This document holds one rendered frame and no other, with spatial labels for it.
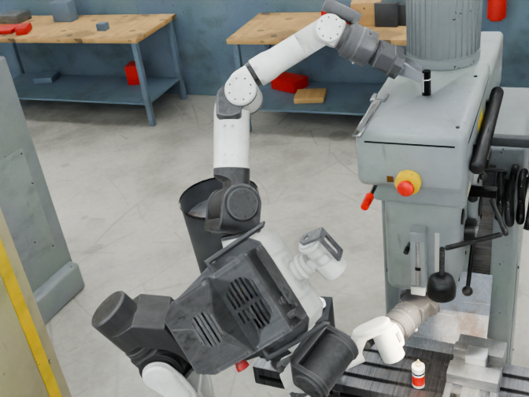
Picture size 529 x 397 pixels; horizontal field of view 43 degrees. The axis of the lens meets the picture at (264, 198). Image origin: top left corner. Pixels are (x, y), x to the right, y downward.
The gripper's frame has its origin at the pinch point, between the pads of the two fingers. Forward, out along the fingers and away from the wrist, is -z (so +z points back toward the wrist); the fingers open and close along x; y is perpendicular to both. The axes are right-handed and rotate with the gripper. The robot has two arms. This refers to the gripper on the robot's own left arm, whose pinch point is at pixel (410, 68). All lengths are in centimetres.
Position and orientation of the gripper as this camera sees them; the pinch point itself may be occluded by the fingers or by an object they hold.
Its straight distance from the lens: 175.0
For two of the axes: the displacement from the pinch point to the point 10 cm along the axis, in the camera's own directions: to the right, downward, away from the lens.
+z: -9.1, -4.0, -0.9
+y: 3.9, -7.6, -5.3
